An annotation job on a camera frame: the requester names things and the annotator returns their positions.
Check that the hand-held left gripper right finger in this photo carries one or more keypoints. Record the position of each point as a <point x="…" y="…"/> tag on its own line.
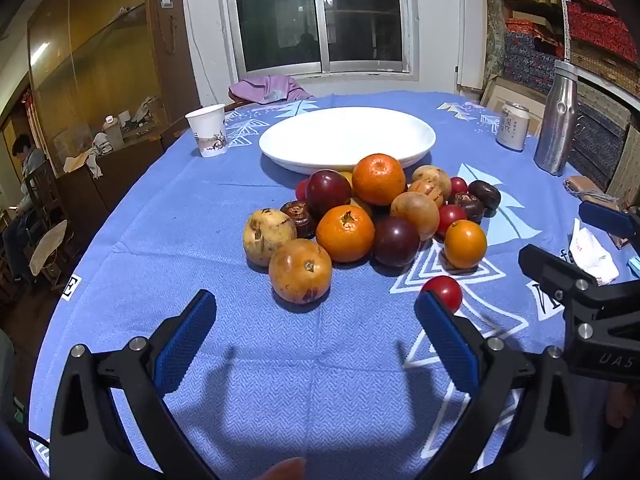
<point x="447" y="345"/>

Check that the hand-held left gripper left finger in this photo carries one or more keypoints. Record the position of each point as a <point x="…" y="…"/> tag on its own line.
<point x="182" y="345"/>

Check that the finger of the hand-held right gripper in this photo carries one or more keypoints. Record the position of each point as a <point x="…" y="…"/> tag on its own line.
<point x="547" y="265"/>
<point x="602" y="216"/>

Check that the small glossy orange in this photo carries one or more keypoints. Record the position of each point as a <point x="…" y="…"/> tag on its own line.
<point x="465" y="244"/>

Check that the dark purple plum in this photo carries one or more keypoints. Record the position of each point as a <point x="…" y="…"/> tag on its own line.
<point x="327" y="192"/>
<point x="395" y="241"/>

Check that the pale yellow passion fruit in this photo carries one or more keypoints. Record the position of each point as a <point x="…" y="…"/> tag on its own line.
<point x="269" y="237"/>

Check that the orange-brown passion fruit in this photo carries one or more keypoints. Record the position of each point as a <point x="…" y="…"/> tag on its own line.
<point x="300" y="272"/>

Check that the dark-streaked tan passion fruit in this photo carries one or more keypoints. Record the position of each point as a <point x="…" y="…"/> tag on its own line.
<point x="430" y="191"/>

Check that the orange mandarin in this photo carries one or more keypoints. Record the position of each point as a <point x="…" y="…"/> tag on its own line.
<point x="378" y="178"/>
<point x="345" y="235"/>

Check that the white oval plate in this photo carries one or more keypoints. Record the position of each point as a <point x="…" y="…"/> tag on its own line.
<point x="345" y="132"/>

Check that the person's right hand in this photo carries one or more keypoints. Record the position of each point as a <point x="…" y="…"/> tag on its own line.
<point x="622" y="402"/>

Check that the person's left hand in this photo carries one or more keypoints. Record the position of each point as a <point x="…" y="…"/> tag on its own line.
<point x="280" y="471"/>

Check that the crumpled white wrapper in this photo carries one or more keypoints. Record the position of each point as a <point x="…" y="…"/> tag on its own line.
<point x="592" y="255"/>

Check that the steel water bottle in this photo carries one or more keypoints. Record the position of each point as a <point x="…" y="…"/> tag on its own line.
<point x="556" y="125"/>

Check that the white beverage can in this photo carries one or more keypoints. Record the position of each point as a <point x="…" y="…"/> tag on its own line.
<point x="512" y="127"/>

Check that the leaning framed picture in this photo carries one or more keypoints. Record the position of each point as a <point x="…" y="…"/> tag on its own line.
<point x="500" y="97"/>

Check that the beige curved panel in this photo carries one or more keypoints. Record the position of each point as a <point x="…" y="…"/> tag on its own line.
<point x="47" y="250"/>

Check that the stack of patterned boxes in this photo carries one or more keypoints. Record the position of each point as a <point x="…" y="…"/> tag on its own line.
<point x="600" y="35"/>

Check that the white metal shelf rack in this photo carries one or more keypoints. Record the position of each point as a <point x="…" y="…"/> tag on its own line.
<point x="566" y="20"/>

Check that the dark wooden chair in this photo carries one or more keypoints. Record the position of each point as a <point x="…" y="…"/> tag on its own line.
<point x="42" y="195"/>

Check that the white rag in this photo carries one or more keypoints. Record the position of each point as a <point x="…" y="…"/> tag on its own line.
<point x="95" y="152"/>

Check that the white paper cup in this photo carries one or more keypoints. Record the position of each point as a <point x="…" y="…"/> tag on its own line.
<point x="207" y="130"/>

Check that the purple cloth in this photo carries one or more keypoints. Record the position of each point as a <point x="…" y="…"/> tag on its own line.
<point x="267" y="89"/>

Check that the wooden glass-front cabinet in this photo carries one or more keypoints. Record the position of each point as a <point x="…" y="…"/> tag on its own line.
<point x="100" y="60"/>

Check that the sliding glass window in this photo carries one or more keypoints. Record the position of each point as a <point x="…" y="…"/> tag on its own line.
<point x="280" y="10"/>

